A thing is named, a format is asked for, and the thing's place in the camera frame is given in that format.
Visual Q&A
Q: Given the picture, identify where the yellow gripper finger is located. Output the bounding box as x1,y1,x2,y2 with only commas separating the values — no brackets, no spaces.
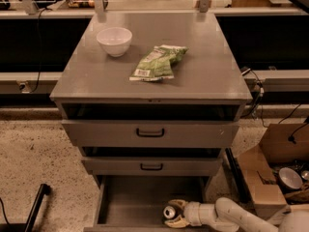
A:
164,216,189,229
168,199,188,211

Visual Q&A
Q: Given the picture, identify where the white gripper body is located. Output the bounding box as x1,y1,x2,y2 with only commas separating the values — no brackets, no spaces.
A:
183,202,217,227

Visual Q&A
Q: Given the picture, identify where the green soda can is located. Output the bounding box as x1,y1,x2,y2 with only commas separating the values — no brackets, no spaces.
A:
163,205,178,219

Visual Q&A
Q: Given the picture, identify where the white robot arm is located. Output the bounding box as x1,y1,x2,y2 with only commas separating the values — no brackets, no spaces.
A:
163,197,309,232

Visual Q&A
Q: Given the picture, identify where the bottom grey open drawer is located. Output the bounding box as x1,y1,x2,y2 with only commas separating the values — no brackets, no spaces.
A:
83,176,215,232

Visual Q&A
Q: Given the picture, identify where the middle grey drawer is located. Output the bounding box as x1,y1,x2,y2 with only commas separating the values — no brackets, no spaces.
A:
82,157,221,176

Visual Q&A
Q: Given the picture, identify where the grey metal drawer cabinet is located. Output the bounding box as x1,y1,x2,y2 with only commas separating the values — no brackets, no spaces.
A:
49,11,254,232

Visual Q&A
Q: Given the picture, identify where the top grey drawer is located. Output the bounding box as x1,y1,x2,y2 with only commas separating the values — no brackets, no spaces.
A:
63,120,239,148

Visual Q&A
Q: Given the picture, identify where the black pole beside cabinet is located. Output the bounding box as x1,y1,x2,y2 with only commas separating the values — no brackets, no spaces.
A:
225,148,250,203

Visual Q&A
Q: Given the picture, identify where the metal bowl in box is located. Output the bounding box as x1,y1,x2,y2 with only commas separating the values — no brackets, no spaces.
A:
278,167,303,190

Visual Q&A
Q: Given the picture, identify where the brown cardboard box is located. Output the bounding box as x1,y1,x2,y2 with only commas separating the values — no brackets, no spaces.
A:
238,124,309,224

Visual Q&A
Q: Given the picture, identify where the black stand leg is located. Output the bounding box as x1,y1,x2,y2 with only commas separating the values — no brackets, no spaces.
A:
0,184,51,232

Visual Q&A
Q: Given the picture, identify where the green chip bag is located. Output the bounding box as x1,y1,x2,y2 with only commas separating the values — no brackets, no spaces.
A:
129,44,188,82

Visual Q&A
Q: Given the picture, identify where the white ceramic bowl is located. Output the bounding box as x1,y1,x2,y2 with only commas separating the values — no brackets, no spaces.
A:
97,27,132,57

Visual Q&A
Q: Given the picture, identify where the black cables right side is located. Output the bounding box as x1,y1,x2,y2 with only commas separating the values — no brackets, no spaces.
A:
240,66,309,145

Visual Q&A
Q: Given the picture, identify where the black power cable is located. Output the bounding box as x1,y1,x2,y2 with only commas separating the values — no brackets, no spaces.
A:
18,7,52,94

